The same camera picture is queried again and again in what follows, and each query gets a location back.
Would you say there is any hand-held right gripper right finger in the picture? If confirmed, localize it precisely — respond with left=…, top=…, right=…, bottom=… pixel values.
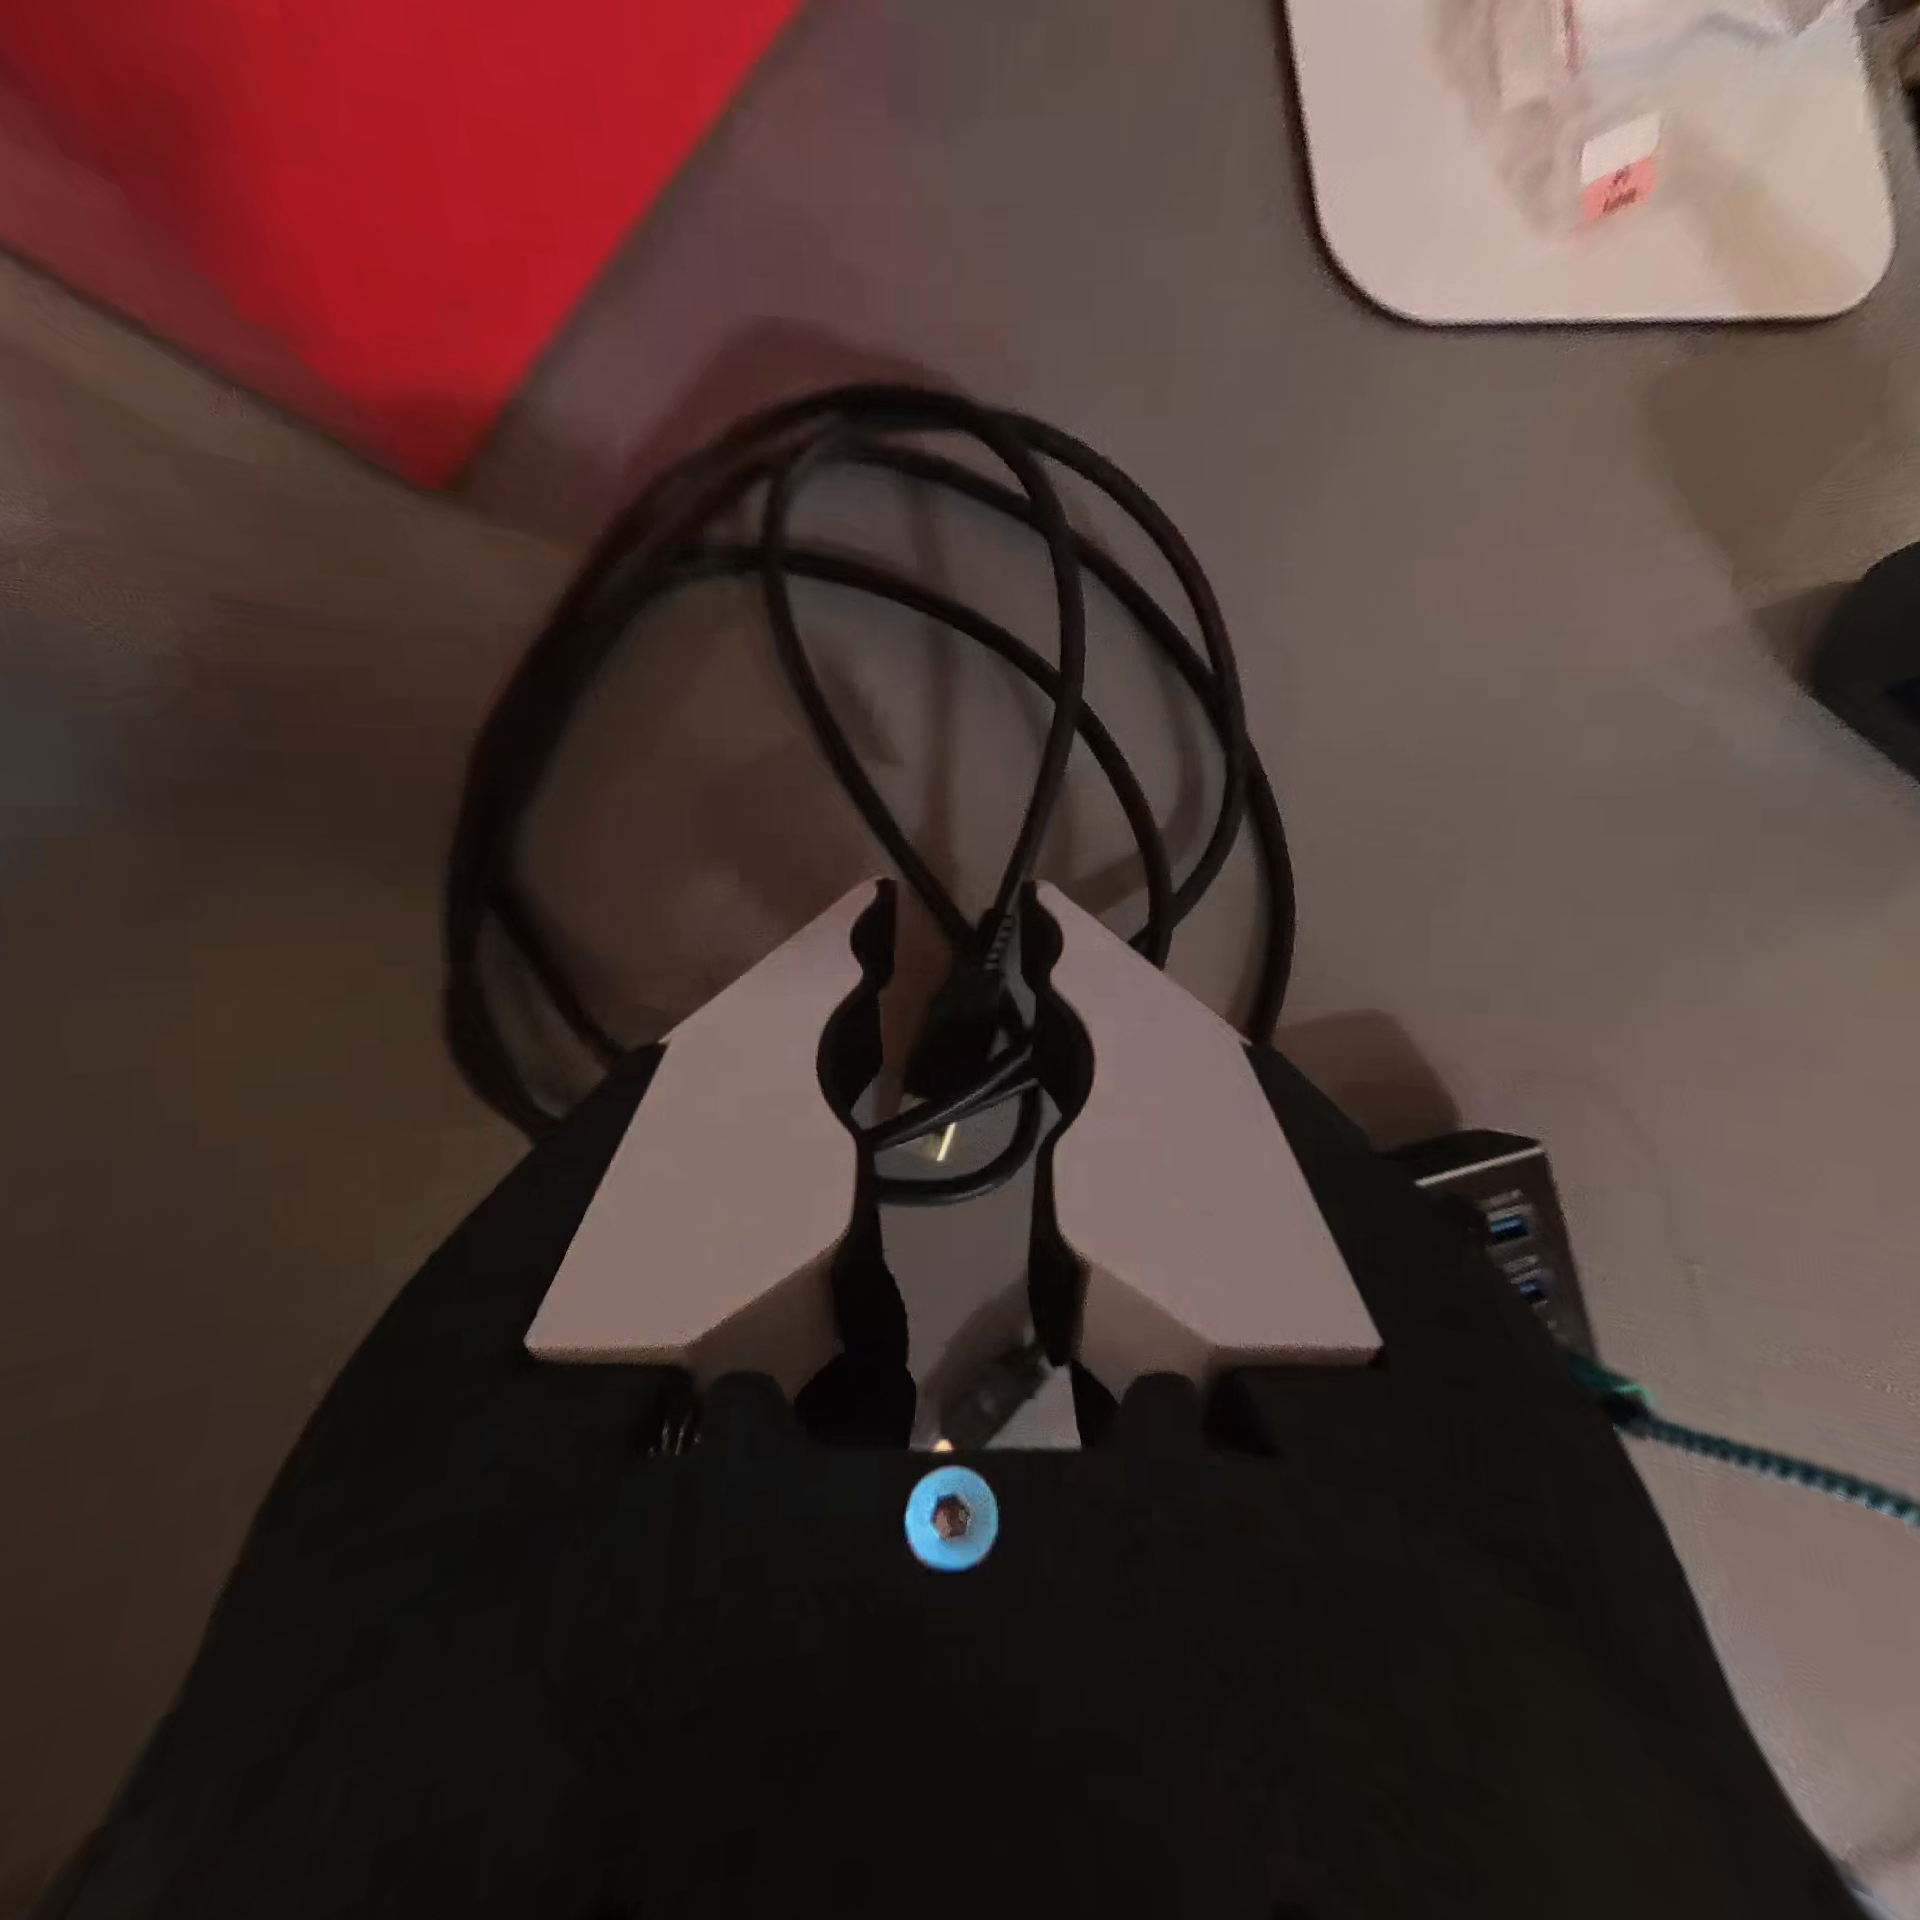
left=1025, top=881, right=1386, bottom=1373

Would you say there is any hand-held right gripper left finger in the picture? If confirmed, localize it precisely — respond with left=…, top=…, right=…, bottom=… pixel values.
left=527, top=881, right=903, bottom=1373

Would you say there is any black usb cable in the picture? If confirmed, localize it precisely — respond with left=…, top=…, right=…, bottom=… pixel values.
left=441, top=381, right=1298, bottom=1213

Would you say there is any black usb hub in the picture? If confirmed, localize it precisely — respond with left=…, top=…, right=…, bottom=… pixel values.
left=1417, top=1129, right=1602, bottom=1353

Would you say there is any red mat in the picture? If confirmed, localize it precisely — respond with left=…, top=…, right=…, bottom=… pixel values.
left=0, top=0, right=812, bottom=492

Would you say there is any clear plastic bag pink label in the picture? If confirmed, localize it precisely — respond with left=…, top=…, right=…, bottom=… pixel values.
left=1417, top=0, right=1825, bottom=243

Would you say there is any teal braided cable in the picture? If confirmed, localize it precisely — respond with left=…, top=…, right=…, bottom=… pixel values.
left=1560, top=1346, right=1920, bottom=1536

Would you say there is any white rounded base plate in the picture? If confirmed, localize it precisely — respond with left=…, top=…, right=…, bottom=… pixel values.
left=1285, top=0, right=1897, bottom=326

